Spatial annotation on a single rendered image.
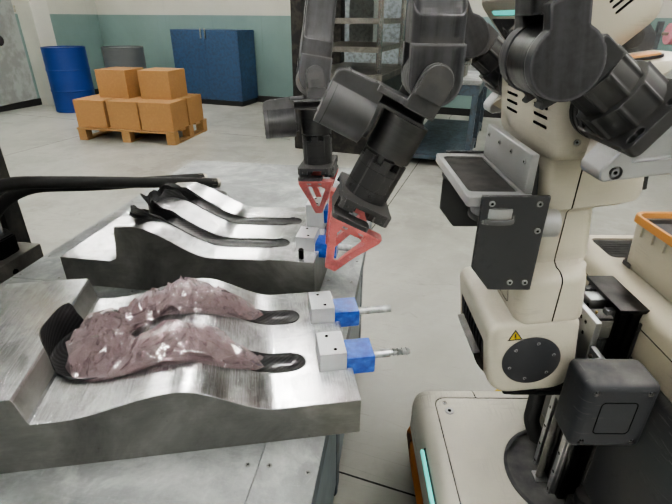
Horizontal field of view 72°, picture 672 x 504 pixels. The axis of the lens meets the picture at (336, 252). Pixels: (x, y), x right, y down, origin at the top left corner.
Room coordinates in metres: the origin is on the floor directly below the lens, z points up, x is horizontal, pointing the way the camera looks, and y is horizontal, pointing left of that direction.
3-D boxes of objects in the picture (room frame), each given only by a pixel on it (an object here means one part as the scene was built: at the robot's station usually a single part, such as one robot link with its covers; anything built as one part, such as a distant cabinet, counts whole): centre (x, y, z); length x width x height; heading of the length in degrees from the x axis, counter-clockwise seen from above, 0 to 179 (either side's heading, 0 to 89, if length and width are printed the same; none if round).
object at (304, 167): (0.90, 0.04, 1.04); 0.10 x 0.07 x 0.07; 173
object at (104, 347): (0.52, 0.23, 0.90); 0.26 x 0.18 x 0.08; 99
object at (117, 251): (0.88, 0.27, 0.87); 0.50 x 0.26 x 0.14; 82
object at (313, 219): (0.89, -0.01, 0.91); 0.13 x 0.05 x 0.05; 82
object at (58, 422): (0.52, 0.23, 0.86); 0.50 x 0.26 x 0.11; 99
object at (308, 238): (0.78, 0.01, 0.89); 0.13 x 0.05 x 0.05; 81
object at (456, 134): (5.22, -1.23, 0.46); 1.90 x 0.70 x 0.92; 161
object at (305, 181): (0.88, 0.04, 0.97); 0.07 x 0.07 x 0.09; 83
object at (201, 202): (0.87, 0.25, 0.92); 0.35 x 0.16 x 0.09; 82
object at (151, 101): (5.61, 2.30, 0.37); 1.20 x 0.82 x 0.74; 79
